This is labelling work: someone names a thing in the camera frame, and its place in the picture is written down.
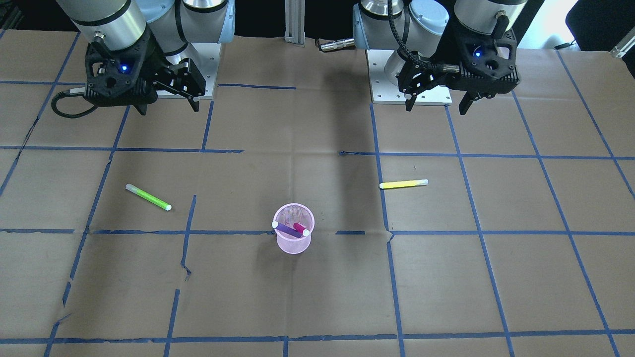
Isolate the pink mesh cup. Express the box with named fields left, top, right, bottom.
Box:
left=273, top=203, right=315, bottom=254

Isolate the purple marker pen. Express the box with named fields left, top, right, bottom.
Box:
left=271, top=221, right=299, bottom=239

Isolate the pink marker pen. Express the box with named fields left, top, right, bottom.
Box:
left=292, top=222, right=311, bottom=238

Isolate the yellow marker pen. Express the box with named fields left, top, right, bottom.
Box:
left=379, top=179, right=429, bottom=190

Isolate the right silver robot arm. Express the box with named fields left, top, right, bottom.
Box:
left=51, top=0, right=236, bottom=119

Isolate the brown paper table cover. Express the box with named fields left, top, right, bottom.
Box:
left=1, top=30, right=634, bottom=357

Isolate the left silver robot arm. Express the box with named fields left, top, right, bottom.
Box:
left=352, top=0, right=526, bottom=115

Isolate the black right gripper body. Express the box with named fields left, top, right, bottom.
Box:
left=83, top=27, right=169, bottom=108

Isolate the aluminium frame post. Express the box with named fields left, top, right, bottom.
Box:
left=284, top=0, right=306, bottom=47

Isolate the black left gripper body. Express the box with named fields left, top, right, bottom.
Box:
left=435, top=20, right=521, bottom=96

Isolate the green marker pen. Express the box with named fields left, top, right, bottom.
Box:
left=125, top=183, right=172, bottom=212

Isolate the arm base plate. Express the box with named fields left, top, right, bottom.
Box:
left=367, top=50, right=453, bottom=106
left=150, top=43, right=222, bottom=102

